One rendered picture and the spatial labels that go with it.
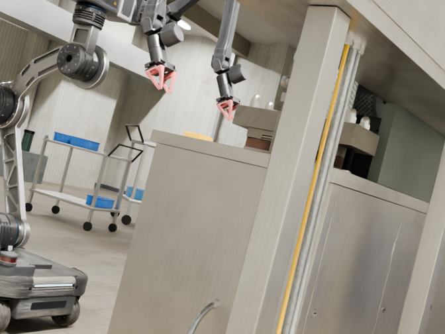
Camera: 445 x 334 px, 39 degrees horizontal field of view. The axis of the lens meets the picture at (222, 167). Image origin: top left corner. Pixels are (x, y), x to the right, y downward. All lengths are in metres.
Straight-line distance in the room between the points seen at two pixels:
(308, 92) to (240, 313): 0.41
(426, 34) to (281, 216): 0.56
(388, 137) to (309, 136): 0.80
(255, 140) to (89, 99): 10.15
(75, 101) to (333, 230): 10.19
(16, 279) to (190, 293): 0.92
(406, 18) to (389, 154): 0.67
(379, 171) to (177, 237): 0.62
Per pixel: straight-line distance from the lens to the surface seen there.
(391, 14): 1.27
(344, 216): 1.72
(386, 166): 1.91
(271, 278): 1.11
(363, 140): 1.75
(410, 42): 1.38
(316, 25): 1.15
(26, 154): 10.33
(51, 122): 11.34
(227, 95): 2.55
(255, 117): 1.86
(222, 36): 2.67
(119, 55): 11.82
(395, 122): 1.91
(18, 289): 2.58
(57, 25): 10.68
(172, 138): 1.95
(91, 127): 12.07
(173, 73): 2.20
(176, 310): 1.88
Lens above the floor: 0.80
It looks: 1 degrees up
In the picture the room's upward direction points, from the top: 14 degrees clockwise
